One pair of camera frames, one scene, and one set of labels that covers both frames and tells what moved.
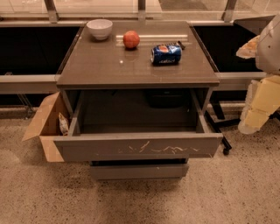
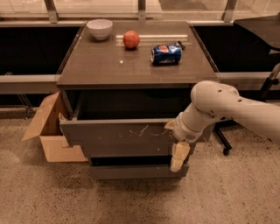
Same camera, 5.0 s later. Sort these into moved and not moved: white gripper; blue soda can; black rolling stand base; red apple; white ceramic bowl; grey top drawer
Moved: white gripper; grey top drawer
Not moved: black rolling stand base; white ceramic bowl; blue soda can; red apple
